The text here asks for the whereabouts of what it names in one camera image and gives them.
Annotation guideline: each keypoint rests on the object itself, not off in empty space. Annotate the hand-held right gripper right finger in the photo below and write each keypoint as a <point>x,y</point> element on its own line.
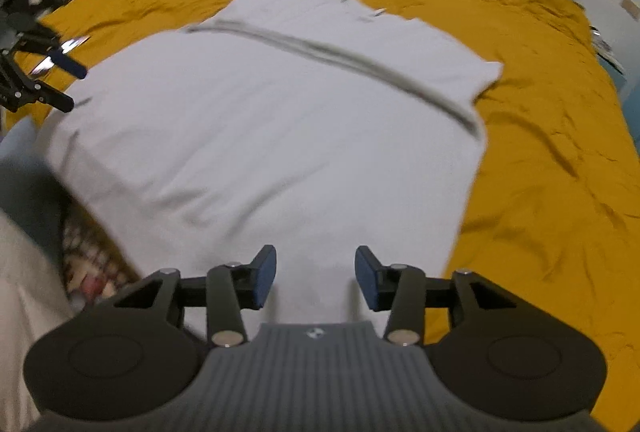
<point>366,279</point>

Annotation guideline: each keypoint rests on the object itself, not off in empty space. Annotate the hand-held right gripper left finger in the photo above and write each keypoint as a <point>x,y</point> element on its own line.
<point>265,277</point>

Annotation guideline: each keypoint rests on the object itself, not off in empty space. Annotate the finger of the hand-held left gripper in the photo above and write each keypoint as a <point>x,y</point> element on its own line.
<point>72,66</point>
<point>55,101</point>

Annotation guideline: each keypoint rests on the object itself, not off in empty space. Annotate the white printed t-shirt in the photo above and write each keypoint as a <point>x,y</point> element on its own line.
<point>260,137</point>

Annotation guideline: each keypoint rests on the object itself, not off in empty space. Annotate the patterned cloth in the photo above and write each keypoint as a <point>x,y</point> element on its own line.
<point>95,262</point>

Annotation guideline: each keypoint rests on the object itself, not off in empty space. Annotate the yellow blanket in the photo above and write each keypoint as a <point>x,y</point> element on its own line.
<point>540,192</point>

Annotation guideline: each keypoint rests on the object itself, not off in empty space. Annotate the pale cloth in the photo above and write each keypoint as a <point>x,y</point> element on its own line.
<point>20,312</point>

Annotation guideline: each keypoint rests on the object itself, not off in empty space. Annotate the nightstand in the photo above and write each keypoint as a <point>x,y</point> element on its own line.
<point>617,79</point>

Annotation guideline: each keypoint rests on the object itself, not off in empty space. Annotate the wall switch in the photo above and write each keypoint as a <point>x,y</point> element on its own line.
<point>631,7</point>

